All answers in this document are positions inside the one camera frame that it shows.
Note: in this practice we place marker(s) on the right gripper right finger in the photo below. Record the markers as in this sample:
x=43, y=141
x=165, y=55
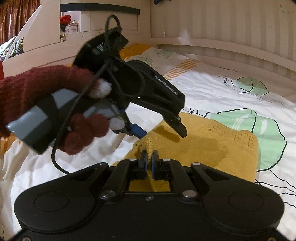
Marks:
x=174, y=173

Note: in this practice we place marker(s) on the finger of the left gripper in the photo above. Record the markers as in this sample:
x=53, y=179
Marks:
x=174, y=121
x=131, y=129

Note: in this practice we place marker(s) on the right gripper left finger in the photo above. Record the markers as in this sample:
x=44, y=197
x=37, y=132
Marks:
x=119, y=177

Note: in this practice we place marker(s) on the mustard yellow knit sweater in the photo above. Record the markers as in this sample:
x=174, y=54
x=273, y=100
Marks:
x=207, y=142

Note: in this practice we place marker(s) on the left hand maroon glove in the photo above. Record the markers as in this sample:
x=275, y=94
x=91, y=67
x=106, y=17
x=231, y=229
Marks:
x=21, y=92

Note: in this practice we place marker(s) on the white leaf-print duvet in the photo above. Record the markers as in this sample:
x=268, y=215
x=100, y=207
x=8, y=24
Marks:
x=239, y=101

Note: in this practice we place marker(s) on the orange bed sheet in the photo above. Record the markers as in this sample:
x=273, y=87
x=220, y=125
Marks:
x=133, y=50

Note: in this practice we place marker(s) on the red item on shelf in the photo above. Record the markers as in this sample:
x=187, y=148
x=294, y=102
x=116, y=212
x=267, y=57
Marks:
x=67, y=25

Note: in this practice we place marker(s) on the brown curtain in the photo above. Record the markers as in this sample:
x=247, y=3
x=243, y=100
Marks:
x=14, y=15

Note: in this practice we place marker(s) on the beige wooden bed frame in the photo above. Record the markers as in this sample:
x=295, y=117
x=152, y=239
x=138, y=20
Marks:
x=251, y=36

